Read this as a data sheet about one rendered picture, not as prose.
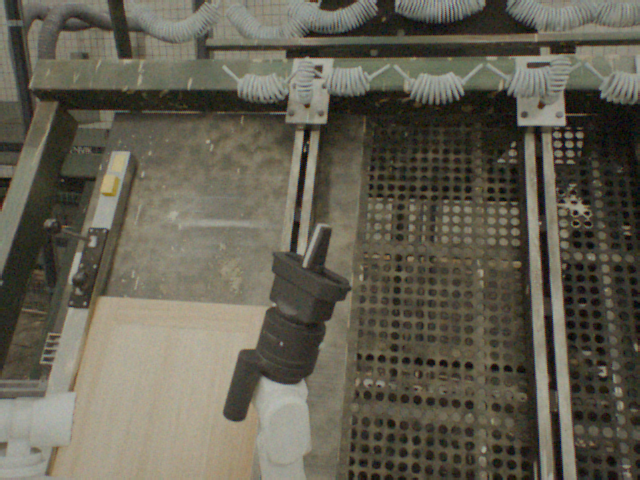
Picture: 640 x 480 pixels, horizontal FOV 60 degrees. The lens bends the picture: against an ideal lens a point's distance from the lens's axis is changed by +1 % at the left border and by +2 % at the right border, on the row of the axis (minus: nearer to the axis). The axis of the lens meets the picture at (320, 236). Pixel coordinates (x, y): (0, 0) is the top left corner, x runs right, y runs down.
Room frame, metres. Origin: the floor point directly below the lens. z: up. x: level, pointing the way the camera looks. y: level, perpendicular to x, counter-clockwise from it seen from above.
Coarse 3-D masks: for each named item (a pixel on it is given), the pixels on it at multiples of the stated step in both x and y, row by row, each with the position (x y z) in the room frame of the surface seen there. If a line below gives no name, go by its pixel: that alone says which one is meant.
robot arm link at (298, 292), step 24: (288, 264) 0.69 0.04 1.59; (288, 288) 0.68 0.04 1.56; (312, 288) 0.66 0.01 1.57; (336, 288) 0.65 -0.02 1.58; (288, 312) 0.67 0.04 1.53; (312, 312) 0.65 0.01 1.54; (264, 336) 0.67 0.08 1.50; (288, 336) 0.65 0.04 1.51; (312, 336) 0.66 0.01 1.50; (312, 360) 0.67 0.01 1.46
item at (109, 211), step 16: (112, 160) 1.42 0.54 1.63; (128, 160) 1.41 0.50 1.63; (128, 176) 1.41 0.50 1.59; (96, 208) 1.33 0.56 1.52; (112, 208) 1.33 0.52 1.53; (96, 224) 1.31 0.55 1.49; (112, 224) 1.31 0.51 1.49; (112, 240) 1.30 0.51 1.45; (96, 288) 1.21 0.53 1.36; (80, 320) 1.16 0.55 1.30; (64, 336) 1.14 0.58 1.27; (80, 336) 1.13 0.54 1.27; (64, 352) 1.12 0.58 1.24; (80, 352) 1.12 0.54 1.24; (64, 368) 1.09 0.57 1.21; (64, 384) 1.07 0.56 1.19; (48, 448) 0.99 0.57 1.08; (48, 464) 0.97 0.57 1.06
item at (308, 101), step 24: (312, 72) 1.28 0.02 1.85; (312, 96) 1.30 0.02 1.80; (288, 120) 1.34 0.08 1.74; (312, 120) 1.33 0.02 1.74; (312, 144) 1.33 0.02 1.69; (312, 168) 1.29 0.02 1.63; (288, 192) 1.26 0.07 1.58; (312, 192) 1.25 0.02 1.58; (288, 216) 1.22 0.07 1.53; (312, 216) 1.25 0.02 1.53; (288, 240) 1.18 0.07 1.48
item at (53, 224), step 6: (48, 222) 1.19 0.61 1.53; (54, 222) 1.19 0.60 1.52; (60, 222) 1.21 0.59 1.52; (48, 228) 1.18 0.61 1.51; (54, 228) 1.19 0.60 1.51; (60, 228) 1.20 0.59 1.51; (54, 234) 1.19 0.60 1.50; (72, 234) 1.23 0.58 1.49; (78, 234) 1.24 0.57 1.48; (84, 240) 1.25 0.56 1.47; (90, 240) 1.25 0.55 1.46; (96, 240) 1.26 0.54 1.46; (90, 246) 1.25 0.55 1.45; (96, 246) 1.26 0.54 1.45
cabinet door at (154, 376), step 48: (96, 336) 1.15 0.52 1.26; (144, 336) 1.14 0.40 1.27; (192, 336) 1.13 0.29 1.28; (240, 336) 1.11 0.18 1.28; (96, 384) 1.08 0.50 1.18; (144, 384) 1.07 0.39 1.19; (192, 384) 1.06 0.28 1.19; (96, 432) 1.02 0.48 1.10; (144, 432) 1.01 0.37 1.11; (192, 432) 1.00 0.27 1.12; (240, 432) 0.98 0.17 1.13
